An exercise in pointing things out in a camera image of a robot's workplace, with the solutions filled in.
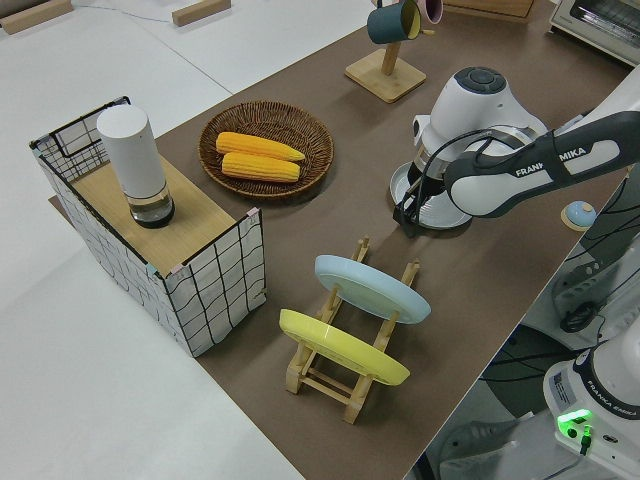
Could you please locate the brown wicker basket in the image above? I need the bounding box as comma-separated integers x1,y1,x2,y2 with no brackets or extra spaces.
198,101,335,200

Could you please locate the gray plate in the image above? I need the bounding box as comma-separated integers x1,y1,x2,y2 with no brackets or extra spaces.
389,162,474,230

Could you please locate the yellow corn cob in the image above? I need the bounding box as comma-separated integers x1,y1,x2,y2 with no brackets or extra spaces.
215,131,307,164
220,152,302,184

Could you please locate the yellow plate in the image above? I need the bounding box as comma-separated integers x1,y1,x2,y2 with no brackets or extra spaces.
278,308,412,387

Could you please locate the brown table mat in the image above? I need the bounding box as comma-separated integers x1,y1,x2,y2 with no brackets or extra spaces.
48,0,632,480

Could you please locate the dark blue mug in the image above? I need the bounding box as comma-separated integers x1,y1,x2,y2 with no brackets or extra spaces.
366,0,424,45

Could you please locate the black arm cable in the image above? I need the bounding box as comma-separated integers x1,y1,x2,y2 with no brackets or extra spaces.
397,128,501,226

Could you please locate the wooden mug tree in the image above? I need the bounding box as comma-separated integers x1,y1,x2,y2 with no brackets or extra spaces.
344,0,436,105

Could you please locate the light blue plate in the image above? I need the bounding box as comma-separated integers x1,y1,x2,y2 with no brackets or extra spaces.
314,254,432,326

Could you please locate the pink mug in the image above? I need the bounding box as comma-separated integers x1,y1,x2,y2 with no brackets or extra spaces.
417,0,445,25

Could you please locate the thin blue wire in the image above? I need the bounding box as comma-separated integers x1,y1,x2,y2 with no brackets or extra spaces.
74,0,174,24

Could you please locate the wooden block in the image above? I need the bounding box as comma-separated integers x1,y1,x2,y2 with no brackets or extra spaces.
0,0,73,35
171,0,233,27

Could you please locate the coiled black cable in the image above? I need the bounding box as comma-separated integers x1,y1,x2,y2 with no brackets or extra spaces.
559,302,601,334

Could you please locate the wire grid shelf wooden board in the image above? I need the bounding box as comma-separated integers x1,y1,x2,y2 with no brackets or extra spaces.
28,95,267,359

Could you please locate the wooden box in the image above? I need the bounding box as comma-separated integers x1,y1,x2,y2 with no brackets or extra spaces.
442,0,536,20

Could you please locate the blue service bell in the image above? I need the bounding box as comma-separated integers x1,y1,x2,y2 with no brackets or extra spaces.
560,199,596,232

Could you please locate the white cylinder bottle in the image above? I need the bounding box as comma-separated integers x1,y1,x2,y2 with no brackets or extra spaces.
96,107,177,230

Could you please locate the white toaster oven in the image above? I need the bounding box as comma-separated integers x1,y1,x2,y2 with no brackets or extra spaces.
546,0,640,69

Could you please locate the wooden plate rack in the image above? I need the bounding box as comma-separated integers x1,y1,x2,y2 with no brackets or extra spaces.
284,236,421,426

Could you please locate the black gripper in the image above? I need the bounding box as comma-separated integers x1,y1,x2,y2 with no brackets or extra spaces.
392,159,447,239

